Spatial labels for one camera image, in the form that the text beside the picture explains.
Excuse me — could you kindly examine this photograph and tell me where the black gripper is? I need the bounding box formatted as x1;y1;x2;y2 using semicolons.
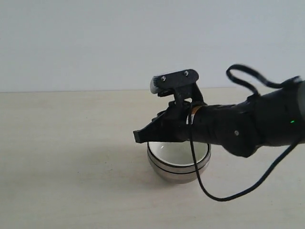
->
133;102;262;157

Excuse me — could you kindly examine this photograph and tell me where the white ceramic bowl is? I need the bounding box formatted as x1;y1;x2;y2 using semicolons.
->
148;141;209;167

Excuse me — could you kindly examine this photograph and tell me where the steel bowl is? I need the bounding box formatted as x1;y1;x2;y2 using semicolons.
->
147;141;211;174
148;158;197;184

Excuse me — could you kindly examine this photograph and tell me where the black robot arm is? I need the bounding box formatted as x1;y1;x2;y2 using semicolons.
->
133;81;305;157

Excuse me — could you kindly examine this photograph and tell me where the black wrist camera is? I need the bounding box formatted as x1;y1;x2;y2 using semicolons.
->
150;69;203;107

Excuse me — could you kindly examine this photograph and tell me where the thin black cable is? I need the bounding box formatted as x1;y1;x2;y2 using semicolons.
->
183;100;301;201

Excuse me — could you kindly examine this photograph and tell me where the flat black ribbon cable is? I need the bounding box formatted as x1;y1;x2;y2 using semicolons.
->
225;63;301;96

